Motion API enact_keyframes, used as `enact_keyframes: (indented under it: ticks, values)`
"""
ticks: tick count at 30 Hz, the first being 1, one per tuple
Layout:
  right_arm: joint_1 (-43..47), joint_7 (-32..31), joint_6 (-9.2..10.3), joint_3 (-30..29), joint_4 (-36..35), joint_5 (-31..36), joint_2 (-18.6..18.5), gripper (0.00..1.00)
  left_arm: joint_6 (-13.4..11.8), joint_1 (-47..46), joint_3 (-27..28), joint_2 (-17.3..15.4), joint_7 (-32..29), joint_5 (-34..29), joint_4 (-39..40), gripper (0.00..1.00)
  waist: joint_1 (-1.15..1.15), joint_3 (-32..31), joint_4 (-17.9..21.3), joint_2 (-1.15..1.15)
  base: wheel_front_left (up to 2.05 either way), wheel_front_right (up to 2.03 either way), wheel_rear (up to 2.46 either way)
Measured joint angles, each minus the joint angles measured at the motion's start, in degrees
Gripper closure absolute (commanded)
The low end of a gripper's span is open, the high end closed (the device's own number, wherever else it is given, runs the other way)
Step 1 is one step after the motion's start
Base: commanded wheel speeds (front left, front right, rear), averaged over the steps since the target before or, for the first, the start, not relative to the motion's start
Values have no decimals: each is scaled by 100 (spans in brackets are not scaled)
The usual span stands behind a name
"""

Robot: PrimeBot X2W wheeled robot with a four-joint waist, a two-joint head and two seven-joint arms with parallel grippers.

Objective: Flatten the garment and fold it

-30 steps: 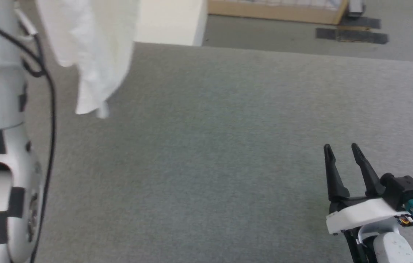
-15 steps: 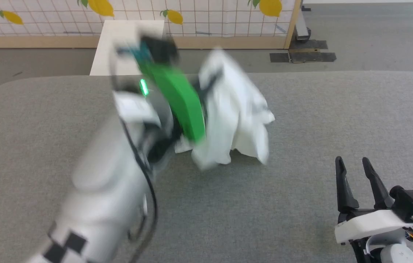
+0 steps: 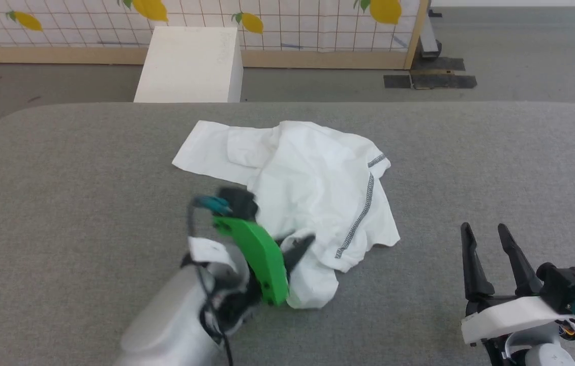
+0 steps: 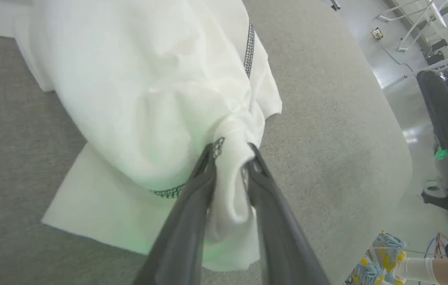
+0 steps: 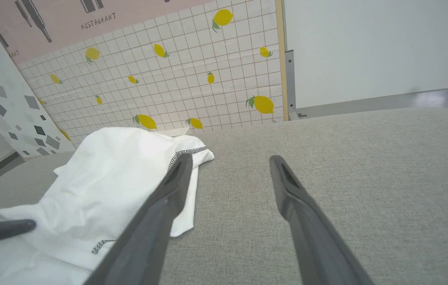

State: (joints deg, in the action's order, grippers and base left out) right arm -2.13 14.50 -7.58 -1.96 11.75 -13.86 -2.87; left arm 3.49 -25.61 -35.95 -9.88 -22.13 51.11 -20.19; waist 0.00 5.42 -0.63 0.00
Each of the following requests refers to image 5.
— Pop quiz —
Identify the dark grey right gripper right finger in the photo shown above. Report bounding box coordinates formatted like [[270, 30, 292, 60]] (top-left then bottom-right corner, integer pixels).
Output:
[[269, 154, 375, 285]]

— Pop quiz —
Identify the lemon tile print backdrop panel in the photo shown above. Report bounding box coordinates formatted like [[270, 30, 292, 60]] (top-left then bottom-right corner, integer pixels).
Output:
[[0, 0, 290, 149]]

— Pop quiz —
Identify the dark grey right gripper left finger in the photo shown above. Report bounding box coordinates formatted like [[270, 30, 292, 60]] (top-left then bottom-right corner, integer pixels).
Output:
[[83, 153, 194, 285]]

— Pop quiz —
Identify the grey terrazzo print panel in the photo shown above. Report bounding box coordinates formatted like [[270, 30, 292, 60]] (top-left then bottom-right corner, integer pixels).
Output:
[[0, 7, 76, 161]]

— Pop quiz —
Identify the white partition board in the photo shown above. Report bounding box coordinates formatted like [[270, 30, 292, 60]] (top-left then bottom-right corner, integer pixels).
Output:
[[282, 0, 448, 110]]

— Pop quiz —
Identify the grey metal panel post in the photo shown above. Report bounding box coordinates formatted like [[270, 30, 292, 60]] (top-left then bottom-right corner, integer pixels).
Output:
[[285, 49, 308, 121]]

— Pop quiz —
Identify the white garment with black trim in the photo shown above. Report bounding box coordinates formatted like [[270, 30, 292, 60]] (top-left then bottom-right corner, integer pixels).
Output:
[[0, 127, 215, 285]]

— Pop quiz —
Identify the small white box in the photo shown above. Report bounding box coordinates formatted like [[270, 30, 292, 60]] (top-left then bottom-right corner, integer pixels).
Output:
[[160, 127, 191, 138]]

